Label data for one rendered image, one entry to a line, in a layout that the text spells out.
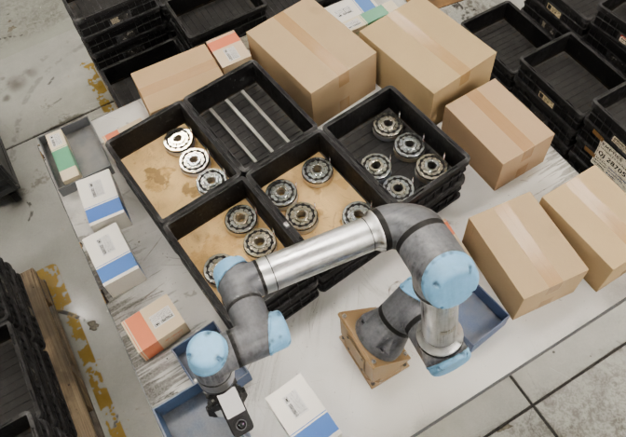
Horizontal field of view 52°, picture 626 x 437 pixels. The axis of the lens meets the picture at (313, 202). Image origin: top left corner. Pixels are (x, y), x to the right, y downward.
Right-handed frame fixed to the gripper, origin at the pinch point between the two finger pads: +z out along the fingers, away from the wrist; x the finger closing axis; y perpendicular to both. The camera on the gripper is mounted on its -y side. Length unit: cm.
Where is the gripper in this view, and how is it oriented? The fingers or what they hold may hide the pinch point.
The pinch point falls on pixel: (231, 413)
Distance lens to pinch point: 152.0
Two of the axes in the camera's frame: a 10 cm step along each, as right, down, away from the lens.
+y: -4.9, -7.3, 4.8
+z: 0.0, 5.5, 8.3
